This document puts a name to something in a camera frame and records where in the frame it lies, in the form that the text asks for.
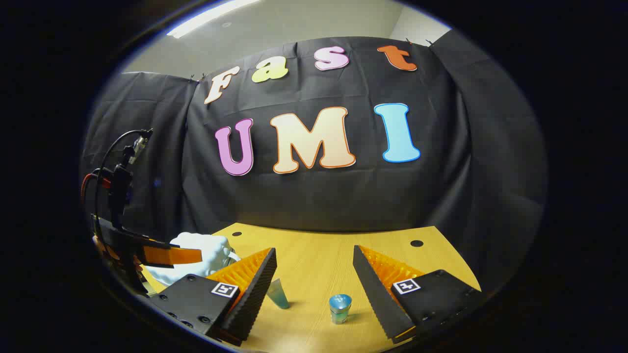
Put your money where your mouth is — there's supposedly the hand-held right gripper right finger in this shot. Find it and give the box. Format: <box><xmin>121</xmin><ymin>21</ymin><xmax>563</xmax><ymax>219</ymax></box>
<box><xmin>353</xmin><ymin>244</ymin><xmax>485</xmax><ymax>343</ymax></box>

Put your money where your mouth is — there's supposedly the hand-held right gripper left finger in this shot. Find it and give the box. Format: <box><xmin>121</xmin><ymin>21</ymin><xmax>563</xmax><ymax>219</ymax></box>
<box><xmin>152</xmin><ymin>248</ymin><xmax>278</xmax><ymax>346</ymax></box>

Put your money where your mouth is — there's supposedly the pale blue suitcase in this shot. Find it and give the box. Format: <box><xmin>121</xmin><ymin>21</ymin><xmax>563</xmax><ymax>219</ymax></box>
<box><xmin>144</xmin><ymin>232</ymin><xmax>242</xmax><ymax>287</ymax></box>

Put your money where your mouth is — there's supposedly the teal bottle with blue cap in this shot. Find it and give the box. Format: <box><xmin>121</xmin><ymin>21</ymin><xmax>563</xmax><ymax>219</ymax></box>
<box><xmin>329</xmin><ymin>294</ymin><xmax>353</xmax><ymax>325</ymax></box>

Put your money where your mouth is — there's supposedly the black backdrop cloth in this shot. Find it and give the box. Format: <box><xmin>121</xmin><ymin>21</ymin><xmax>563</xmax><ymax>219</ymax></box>
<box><xmin>81</xmin><ymin>30</ymin><xmax>548</xmax><ymax>295</ymax></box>

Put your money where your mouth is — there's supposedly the red cable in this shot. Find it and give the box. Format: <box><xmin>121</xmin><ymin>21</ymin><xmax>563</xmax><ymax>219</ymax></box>
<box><xmin>81</xmin><ymin>172</ymin><xmax>111</xmax><ymax>207</ymax></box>

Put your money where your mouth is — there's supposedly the black cable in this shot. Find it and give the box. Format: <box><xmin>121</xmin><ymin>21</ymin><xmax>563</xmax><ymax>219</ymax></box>
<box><xmin>93</xmin><ymin>128</ymin><xmax>154</xmax><ymax>221</ymax></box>

